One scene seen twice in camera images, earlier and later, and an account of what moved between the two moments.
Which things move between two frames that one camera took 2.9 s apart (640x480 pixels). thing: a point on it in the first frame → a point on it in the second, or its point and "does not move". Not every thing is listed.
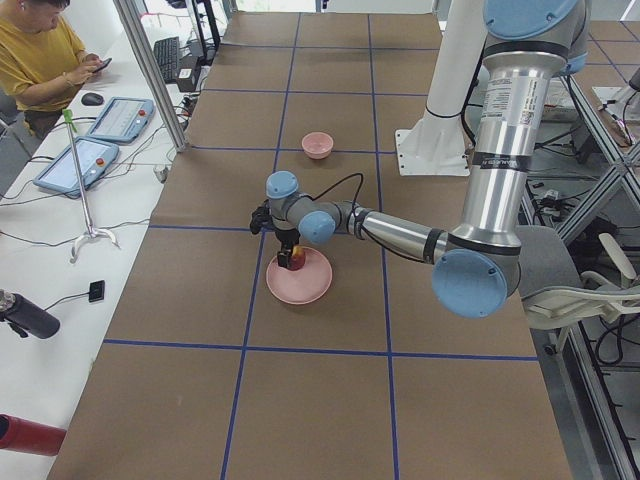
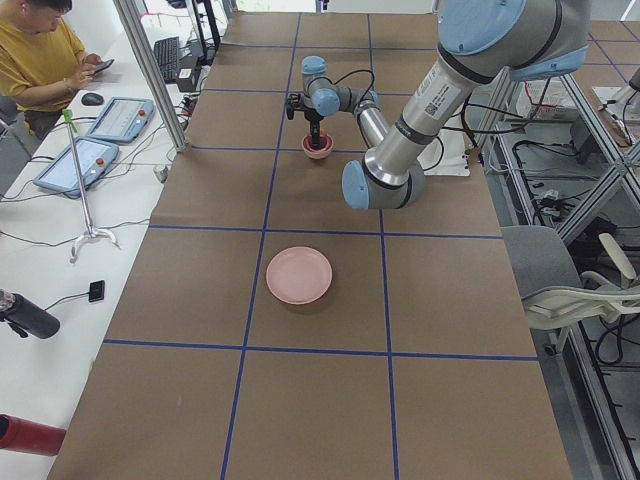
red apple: (297, 259) → (324, 142)
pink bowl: (317, 145) does not move
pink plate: (303, 285) does not move
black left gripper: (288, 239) → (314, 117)
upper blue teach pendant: (122, 119) does not move
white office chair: (552, 292) does not move
